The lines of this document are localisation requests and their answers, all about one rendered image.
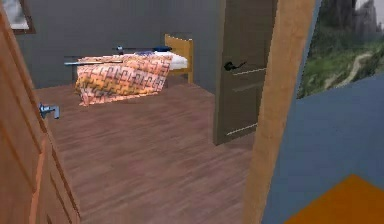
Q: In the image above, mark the light wooden room door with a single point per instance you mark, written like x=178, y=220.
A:
x=23, y=150

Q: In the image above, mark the framed landscape picture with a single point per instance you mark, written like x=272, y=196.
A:
x=346, y=43

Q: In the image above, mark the dark blue pillow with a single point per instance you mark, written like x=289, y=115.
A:
x=162, y=48

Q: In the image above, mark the wooden bed with patterned blanket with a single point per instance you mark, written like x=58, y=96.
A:
x=126, y=76

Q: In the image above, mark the light wooden door frame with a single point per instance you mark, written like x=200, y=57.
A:
x=276, y=113

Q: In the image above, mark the brown framed picture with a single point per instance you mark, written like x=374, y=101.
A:
x=18, y=15

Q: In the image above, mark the olive brown room door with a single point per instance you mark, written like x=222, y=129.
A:
x=243, y=73

